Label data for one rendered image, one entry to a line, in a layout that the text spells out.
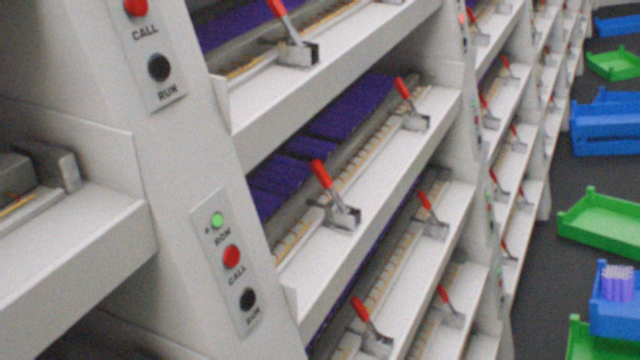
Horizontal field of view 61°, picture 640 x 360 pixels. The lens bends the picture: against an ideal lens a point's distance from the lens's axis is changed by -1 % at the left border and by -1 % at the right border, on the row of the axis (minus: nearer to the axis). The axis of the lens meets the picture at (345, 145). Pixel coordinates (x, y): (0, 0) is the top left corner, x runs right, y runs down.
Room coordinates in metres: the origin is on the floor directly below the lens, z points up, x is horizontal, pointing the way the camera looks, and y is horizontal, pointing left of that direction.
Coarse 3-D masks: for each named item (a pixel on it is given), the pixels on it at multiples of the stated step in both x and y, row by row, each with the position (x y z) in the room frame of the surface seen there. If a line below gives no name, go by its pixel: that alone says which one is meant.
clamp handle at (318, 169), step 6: (312, 162) 0.57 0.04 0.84; (318, 162) 0.57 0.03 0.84; (312, 168) 0.57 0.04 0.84; (318, 168) 0.56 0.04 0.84; (318, 174) 0.56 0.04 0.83; (324, 174) 0.57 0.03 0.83; (324, 180) 0.56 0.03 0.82; (330, 180) 0.57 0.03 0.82; (324, 186) 0.56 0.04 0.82; (330, 186) 0.56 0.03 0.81; (330, 192) 0.56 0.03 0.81; (336, 192) 0.56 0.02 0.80; (336, 198) 0.56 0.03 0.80; (336, 204) 0.56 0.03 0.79; (342, 204) 0.56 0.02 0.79; (336, 210) 0.56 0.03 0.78; (342, 210) 0.55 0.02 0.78
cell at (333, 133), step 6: (312, 126) 0.77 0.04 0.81; (318, 126) 0.77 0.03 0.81; (324, 126) 0.77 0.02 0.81; (312, 132) 0.77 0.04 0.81; (318, 132) 0.76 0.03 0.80; (324, 132) 0.76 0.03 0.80; (330, 132) 0.75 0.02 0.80; (336, 132) 0.75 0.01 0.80; (342, 132) 0.75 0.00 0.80; (348, 132) 0.75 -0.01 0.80; (336, 138) 0.75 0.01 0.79
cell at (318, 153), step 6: (294, 144) 0.72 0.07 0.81; (300, 144) 0.72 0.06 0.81; (288, 150) 0.72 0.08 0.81; (294, 150) 0.71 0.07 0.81; (300, 150) 0.71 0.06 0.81; (306, 150) 0.70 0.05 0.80; (312, 150) 0.70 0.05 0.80; (318, 150) 0.70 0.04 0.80; (324, 150) 0.70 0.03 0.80; (330, 150) 0.70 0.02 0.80; (306, 156) 0.70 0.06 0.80; (312, 156) 0.70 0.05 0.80; (318, 156) 0.69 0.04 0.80; (324, 156) 0.69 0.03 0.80
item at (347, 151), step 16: (416, 80) 0.93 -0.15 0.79; (400, 96) 0.86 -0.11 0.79; (384, 112) 0.80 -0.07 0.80; (368, 128) 0.75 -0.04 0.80; (352, 144) 0.70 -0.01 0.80; (336, 160) 0.66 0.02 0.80; (336, 176) 0.65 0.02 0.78; (304, 192) 0.59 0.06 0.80; (320, 192) 0.61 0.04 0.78; (288, 208) 0.56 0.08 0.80; (304, 208) 0.58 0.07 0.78; (272, 224) 0.53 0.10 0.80; (288, 224) 0.55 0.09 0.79; (304, 224) 0.55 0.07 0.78; (272, 240) 0.52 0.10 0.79
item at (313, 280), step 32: (384, 64) 1.00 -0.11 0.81; (416, 64) 0.97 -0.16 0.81; (448, 64) 0.93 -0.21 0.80; (416, 96) 0.91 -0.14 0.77; (448, 96) 0.90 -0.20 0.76; (384, 128) 0.79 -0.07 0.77; (352, 160) 0.70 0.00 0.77; (384, 160) 0.70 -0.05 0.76; (416, 160) 0.71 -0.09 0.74; (352, 192) 0.63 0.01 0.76; (384, 192) 0.62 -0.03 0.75; (384, 224) 0.61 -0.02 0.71; (320, 256) 0.51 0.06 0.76; (352, 256) 0.52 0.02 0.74; (288, 288) 0.41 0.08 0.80; (320, 288) 0.46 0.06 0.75; (320, 320) 0.46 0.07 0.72
